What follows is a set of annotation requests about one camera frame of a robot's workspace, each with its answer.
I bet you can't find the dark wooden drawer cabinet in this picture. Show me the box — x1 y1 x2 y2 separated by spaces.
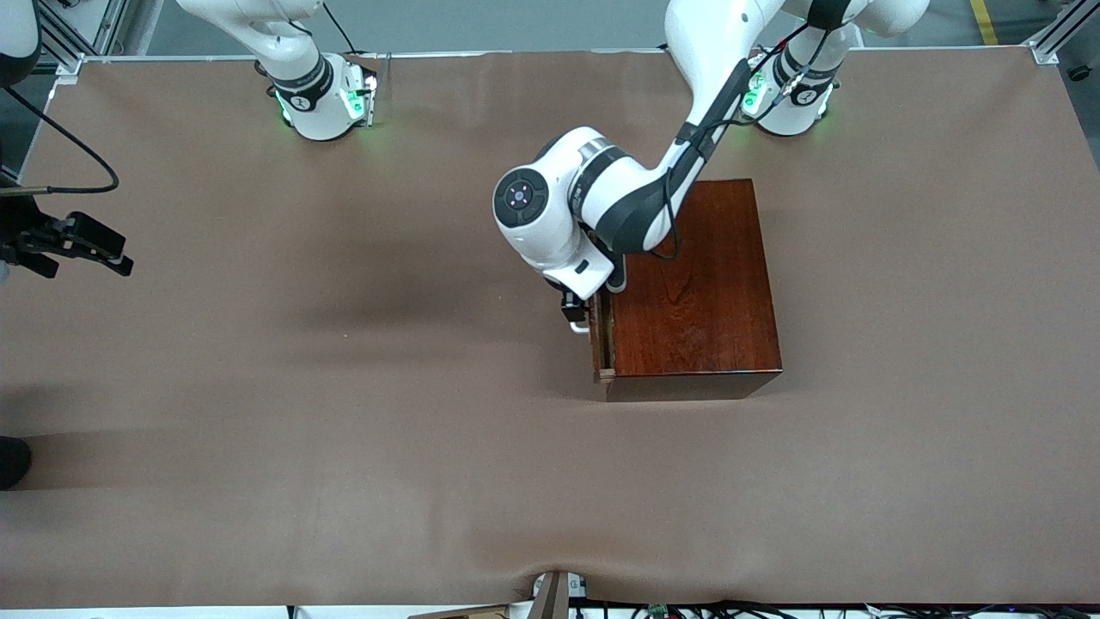
606 179 784 403

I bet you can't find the brown table cloth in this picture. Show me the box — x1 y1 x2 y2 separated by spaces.
0 50 1100 608

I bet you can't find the aluminium frame profile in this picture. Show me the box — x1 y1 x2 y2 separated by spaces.
1023 0 1100 66
34 0 131 77

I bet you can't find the wooden drawer with white handle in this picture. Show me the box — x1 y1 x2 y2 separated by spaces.
569 291 617 383

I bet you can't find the black right arm base cable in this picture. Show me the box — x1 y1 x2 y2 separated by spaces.
321 0 367 58

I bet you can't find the black rounded object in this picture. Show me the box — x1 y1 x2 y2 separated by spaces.
0 436 34 492

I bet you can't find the grey camera stand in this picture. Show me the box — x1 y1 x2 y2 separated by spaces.
528 570 590 619

